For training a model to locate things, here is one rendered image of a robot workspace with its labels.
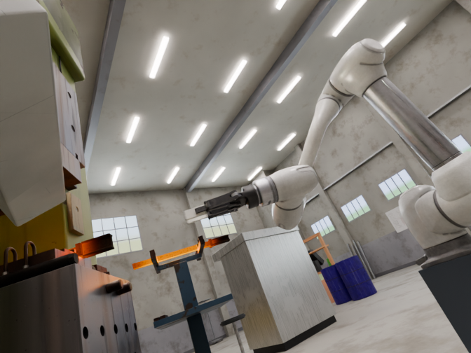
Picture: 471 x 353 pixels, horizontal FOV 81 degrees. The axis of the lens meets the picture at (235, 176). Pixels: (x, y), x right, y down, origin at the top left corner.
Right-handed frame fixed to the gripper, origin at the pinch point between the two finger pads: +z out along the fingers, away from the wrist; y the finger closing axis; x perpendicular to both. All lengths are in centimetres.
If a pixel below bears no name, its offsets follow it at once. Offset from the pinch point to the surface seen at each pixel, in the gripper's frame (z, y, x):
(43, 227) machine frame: 57, 23, 23
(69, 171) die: 35.0, -0.9, 28.0
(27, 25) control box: 8, -67, -4
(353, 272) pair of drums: -301, 588, -44
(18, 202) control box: 22, -46, -7
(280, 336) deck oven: -58, 369, -81
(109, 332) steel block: 29.2, -1.4, -23.5
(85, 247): 33.0, -0.7, 0.7
